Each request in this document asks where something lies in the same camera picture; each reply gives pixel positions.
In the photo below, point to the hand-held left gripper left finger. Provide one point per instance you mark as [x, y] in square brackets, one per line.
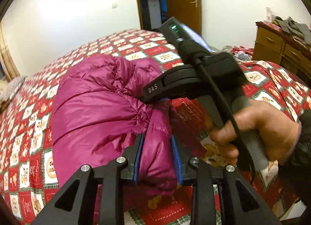
[139, 157]

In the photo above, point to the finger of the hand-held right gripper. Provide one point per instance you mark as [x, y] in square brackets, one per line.
[154, 91]

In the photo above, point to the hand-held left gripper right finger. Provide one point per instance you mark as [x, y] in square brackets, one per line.
[176, 159]

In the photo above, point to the purple puffer jacket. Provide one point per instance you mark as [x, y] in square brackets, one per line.
[97, 113]

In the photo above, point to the person's right forearm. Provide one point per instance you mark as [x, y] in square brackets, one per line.
[298, 166]

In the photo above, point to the colourful clothes pile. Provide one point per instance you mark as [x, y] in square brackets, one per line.
[239, 53]

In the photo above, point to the grey clothes pile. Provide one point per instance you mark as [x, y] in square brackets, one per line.
[291, 27]

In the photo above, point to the person's right hand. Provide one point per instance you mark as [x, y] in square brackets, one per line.
[272, 127]

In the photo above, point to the wooden dresser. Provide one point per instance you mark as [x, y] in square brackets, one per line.
[269, 42]

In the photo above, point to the red checked printed bedspread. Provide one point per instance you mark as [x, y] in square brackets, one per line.
[36, 108]

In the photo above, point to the narrow beige floral curtain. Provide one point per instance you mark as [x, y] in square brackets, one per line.
[8, 57]

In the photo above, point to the wall sticker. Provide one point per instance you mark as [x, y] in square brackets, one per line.
[268, 13]

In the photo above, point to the brown door frame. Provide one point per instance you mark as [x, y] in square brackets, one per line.
[137, 1]

